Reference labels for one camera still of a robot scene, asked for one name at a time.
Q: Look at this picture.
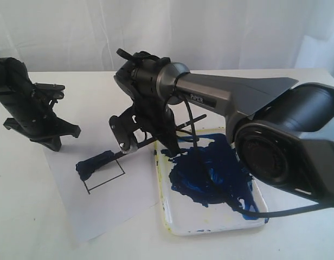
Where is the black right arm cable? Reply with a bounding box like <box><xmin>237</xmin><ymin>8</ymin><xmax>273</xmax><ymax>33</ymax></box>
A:
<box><xmin>115</xmin><ymin>48</ymin><xmax>334</xmax><ymax>219</ymax></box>

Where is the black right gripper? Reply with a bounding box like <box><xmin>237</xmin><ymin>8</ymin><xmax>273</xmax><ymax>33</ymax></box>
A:
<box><xmin>131</xmin><ymin>97</ymin><xmax>180</xmax><ymax>156</ymax></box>

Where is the white paint tray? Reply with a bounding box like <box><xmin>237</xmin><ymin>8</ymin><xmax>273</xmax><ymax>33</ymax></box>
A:
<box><xmin>155</xmin><ymin>127</ymin><xmax>269</xmax><ymax>236</ymax></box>

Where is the white backdrop curtain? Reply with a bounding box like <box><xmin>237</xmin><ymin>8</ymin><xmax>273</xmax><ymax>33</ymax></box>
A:
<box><xmin>0</xmin><ymin>1</ymin><xmax>334</xmax><ymax>75</ymax></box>

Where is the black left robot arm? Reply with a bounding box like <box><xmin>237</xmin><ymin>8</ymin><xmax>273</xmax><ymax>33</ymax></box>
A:
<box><xmin>0</xmin><ymin>57</ymin><xmax>81</xmax><ymax>152</ymax></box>

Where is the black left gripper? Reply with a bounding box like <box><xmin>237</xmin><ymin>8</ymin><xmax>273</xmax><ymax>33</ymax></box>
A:
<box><xmin>3</xmin><ymin>94</ymin><xmax>81</xmax><ymax>152</ymax></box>

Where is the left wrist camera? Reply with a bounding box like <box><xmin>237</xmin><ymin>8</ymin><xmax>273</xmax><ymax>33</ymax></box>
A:
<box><xmin>32</xmin><ymin>83</ymin><xmax>65</xmax><ymax>105</ymax></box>

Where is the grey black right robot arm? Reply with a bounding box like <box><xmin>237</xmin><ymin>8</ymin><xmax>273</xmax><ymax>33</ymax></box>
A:
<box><xmin>110</xmin><ymin>49</ymin><xmax>334</xmax><ymax>207</ymax></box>

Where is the white paper with square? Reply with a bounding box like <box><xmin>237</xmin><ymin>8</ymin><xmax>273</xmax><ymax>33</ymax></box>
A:
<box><xmin>44</xmin><ymin>140</ymin><xmax>158</xmax><ymax>242</ymax></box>

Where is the black paintbrush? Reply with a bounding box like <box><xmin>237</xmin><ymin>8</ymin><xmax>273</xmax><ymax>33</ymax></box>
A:
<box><xmin>75</xmin><ymin>114</ymin><xmax>207</xmax><ymax>181</ymax></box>

